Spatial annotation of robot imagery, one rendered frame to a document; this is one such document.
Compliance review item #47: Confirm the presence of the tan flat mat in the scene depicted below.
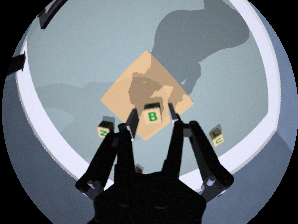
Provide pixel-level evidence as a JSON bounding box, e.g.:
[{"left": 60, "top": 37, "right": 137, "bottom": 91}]
[{"left": 101, "top": 50, "right": 194, "bottom": 140}]

